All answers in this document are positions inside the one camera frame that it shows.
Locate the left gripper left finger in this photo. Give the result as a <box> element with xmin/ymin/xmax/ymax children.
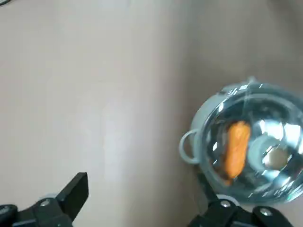
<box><xmin>0</xmin><ymin>172</ymin><xmax>89</xmax><ymax>227</ymax></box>

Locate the glass pot lid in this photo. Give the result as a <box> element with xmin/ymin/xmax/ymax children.
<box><xmin>200</xmin><ymin>81</ymin><xmax>303</xmax><ymax>205</ymax></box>

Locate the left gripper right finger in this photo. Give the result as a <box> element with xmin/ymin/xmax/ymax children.
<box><xmin>189</xmin><ymin>174</ymin><xmax>288</xmax><ymax>227</ymax></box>

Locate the orange corn cob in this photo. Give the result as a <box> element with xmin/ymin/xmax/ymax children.
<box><xmin>222</xmin><ymin>120</ymin><xmax>251</xmax><ymax>186</ymax></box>

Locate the grey steel cooking pot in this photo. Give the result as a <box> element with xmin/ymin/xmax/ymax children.
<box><xmin>179</xmin><ymin>76</ymin><xmax>303</xmax><ymax>206</ymax></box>

